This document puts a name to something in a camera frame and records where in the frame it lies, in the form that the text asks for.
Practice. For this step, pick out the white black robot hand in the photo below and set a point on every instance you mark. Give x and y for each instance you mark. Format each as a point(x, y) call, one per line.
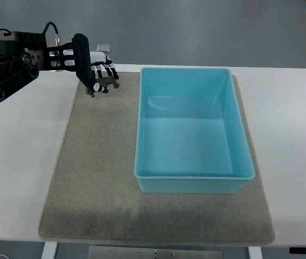
point(97, 58)

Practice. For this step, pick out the brown toy hippo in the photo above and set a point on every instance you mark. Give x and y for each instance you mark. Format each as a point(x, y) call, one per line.
point(104, 80)

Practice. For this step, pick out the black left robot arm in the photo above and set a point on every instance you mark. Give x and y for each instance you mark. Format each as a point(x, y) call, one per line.
point(23, 55)

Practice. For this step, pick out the blue plastic box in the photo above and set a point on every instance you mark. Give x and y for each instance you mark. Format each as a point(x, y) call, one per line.
point(191, 136)

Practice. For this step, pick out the upper silver floor plate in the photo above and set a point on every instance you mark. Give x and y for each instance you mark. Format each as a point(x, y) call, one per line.
point(105, 48)

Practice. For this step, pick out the grey felt mat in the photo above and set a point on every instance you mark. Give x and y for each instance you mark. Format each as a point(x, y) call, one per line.
point(94, 195)

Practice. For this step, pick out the grey metal table base plate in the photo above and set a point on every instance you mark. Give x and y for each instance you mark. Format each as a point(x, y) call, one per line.
point(127, 252)

